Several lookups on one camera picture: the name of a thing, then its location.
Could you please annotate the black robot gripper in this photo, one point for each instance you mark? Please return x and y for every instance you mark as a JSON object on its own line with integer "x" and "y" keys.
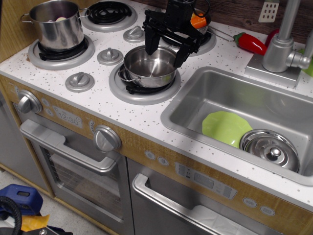
{"x": 175, "y": 24}

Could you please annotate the front right stove burner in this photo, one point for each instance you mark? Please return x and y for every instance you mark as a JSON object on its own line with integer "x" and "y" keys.
{"x": 134, "y": 94}

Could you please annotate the left oven dial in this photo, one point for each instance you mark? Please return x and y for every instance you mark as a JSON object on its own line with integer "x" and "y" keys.
{"x": 28, "y": 102}

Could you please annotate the yellow paper on floor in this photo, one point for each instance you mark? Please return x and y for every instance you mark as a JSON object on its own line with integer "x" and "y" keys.
{"x": 33, "y": 222}

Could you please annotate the front left stove burner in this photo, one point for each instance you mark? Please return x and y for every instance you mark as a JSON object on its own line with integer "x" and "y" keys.
{"x": 61, "y": 60}

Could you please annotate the oven clock display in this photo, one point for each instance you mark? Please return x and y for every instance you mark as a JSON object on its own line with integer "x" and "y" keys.
{"x": 68, "y": 117}

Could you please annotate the back left stove burner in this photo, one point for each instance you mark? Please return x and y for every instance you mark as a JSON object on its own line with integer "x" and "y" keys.
{"x": 108, "y": 16}

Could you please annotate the grey stovetop knob upper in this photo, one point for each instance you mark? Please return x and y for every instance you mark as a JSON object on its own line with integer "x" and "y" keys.
{"x": 134, "y": 35}

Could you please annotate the back right stove burner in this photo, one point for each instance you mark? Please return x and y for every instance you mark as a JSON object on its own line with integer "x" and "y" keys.
{"x": 207, "y": 43}

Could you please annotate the oven door with handle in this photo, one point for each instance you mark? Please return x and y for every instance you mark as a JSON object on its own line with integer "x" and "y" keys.
{"x": 94, "y": 183}

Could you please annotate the right oven dial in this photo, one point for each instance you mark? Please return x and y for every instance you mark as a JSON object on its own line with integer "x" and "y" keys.
{"x": 105, "y": 139}

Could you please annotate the blue device on floor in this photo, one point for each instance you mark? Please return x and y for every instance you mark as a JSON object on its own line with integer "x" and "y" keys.
{"x": 28, "y": 199}

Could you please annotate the grey stovetop knob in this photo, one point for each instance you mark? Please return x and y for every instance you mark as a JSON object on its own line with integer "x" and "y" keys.
{"x": 110, "y": 57}
{"x": 134, "y": 35}
{"x": 79, "y": 82}

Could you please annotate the grey stovetop knob lower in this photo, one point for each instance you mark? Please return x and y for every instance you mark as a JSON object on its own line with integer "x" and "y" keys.
{"x": 79, "y": 82}

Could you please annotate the steel pot lid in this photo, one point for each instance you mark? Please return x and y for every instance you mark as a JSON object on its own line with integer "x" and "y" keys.
{"x": 272, "y": 147}

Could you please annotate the stove burner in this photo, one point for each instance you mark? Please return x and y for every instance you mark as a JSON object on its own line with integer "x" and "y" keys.
{"x": 134, "y": 94}
{"x": 61, "y": 60}
{"x": 207, "y": 43}
{"x": 108, "y": 16}

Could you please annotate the small steel pan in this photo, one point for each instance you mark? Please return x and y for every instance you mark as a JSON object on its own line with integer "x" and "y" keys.
{"x": 149, "y": 71}

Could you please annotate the oven dial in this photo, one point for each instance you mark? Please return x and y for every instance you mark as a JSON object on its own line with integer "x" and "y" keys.
{"x": 105, "y": 139}
{"x": 28, "y": 102}

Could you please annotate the white slotted spatula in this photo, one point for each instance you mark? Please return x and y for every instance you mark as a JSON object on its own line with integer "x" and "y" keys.
{"x": 269, "y": 11}

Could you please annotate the tall steel pot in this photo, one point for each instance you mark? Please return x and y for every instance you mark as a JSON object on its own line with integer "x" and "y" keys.
{"x": 57, "y": 24}

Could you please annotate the grey stovetop knob middle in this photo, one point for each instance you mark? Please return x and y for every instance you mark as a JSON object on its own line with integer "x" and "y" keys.
{"x": 110, "y": 57}

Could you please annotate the grey sink basin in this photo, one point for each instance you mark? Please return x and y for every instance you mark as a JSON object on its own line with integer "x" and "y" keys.
{"x": 263, "y": 106}

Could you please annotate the dishwasher control panel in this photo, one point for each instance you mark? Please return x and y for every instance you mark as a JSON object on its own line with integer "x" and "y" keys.
{"x": 205, "y": 181}

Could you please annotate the grey toy faucet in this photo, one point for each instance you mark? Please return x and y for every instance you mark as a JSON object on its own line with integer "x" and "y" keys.
{"x": 281, "y": 64}

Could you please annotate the orange toy vegetable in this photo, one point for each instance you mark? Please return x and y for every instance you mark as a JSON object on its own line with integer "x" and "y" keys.
{"x": 198, "y": 20}

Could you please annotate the red toy pepper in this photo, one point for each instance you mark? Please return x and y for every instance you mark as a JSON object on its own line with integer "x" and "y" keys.
{"x": 250, "y": 43}

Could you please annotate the green plastic plate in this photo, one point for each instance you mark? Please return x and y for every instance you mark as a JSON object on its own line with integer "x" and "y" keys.
{"x": 226, "y": 127}

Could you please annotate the dishwasher door with handle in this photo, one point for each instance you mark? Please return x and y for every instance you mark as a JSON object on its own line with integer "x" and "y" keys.
{"x": 162, "y": 206}

